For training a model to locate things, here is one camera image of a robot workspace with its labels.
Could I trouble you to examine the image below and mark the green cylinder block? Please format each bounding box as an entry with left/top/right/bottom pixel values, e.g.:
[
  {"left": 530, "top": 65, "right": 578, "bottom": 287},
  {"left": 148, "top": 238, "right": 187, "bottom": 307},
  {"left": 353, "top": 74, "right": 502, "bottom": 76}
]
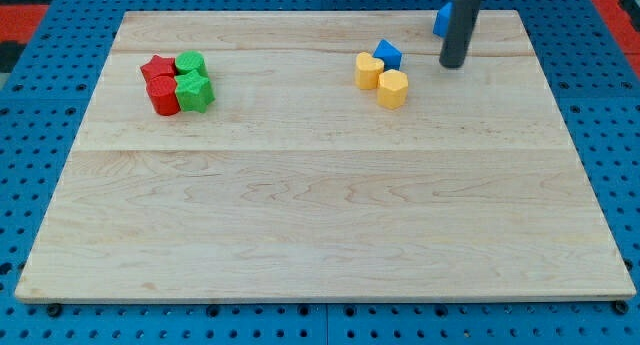
[{"left": 175, "top": 51, "right": 208, "bottom": 77}]

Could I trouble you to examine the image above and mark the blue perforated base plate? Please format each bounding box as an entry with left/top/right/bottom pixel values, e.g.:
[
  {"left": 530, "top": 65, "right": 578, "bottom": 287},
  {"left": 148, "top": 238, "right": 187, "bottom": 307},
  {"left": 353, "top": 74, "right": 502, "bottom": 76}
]
[{"left": 1, "top": 0, "right": 639, "bottom": 344}]

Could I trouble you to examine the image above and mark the red cylinder block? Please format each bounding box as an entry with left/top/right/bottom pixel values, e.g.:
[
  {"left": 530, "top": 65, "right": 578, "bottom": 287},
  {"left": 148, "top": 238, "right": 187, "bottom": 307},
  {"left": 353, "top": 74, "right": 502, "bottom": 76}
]
[{"left": 146, "top": 76, "right": 181, "bottom": 116}]

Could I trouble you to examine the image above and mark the light wooden board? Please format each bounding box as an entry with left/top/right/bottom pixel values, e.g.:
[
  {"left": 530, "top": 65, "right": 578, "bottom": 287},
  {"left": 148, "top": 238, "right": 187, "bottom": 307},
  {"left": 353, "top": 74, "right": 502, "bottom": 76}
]
[{"left": 15, "top": 10, "right": 636, "bottom": 304}]

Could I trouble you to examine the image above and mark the yellow heart block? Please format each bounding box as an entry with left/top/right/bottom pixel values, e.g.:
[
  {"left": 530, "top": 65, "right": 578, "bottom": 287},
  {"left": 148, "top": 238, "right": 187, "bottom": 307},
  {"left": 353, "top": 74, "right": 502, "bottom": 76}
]
[{"left": 354, "top": 52, "right": 384, "bottom": 90}]

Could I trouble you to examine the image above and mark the yellow hexagon block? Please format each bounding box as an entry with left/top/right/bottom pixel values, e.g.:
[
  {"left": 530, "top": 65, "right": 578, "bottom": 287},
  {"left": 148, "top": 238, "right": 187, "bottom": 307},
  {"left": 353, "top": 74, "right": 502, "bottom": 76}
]
[{"left": 377, "top": 69, "right": 409, "bottom": 109}]

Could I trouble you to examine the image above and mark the blue cube block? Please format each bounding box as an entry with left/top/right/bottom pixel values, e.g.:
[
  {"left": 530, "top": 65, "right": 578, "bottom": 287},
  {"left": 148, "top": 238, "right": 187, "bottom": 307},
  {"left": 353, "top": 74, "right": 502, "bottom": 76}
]
[{"left": 433, "top": 2, "right": 453, "bottom": 38}]

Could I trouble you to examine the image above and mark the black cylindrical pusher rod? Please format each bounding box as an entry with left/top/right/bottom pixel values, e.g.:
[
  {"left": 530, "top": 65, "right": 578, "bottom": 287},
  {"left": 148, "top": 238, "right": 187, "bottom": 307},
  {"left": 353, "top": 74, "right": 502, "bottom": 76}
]
[{"left": 439, "top": 0, "right": 482, "bottom": 69}]

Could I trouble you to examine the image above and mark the green star block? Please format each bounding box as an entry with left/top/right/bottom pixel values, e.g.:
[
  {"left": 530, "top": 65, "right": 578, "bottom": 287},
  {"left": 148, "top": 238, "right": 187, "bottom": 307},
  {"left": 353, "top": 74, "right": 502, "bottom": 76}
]
[{"left": 175, "top": 70, "right": 215, "bottom": 113}]

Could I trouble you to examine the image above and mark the blue triangle block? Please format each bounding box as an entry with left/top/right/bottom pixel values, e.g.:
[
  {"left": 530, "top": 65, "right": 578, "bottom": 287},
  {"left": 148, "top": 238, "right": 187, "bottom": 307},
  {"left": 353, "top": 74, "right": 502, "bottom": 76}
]
[{"left": 373, "top": 39, "right": 402, "bottom": 70}]

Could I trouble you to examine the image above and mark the red star block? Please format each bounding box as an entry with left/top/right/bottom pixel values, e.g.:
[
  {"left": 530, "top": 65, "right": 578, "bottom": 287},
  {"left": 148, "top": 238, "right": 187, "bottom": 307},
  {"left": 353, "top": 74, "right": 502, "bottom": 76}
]
[{"left": 140, "top": 55, "right": 177, "bottom": 83}]

